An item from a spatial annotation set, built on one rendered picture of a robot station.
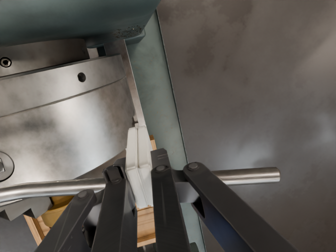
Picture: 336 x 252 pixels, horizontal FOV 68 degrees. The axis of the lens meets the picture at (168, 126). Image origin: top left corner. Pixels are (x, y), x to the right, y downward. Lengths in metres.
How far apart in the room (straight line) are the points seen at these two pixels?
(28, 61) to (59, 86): 0.06
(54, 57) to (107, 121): 0.10
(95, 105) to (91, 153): 0.06
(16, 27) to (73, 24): 0.05
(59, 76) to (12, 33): 0.05
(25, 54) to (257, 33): 1.47
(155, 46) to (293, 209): 1.70
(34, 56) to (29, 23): 0.07
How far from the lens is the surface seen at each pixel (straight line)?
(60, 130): 0.29
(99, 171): 0.42
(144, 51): 0.94
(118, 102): 0.34
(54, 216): 0.46
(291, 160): 2.00
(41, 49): 0.34
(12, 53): 0.33
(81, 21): 0.27
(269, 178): 0.20
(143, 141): 0.18
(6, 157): 0.29
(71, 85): 0.29
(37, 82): 0.28
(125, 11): 0.27
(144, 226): 0.76
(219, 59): 1.58
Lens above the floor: 1.48
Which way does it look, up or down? 72 degrees down
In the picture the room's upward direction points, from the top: 151 degrees clockwise
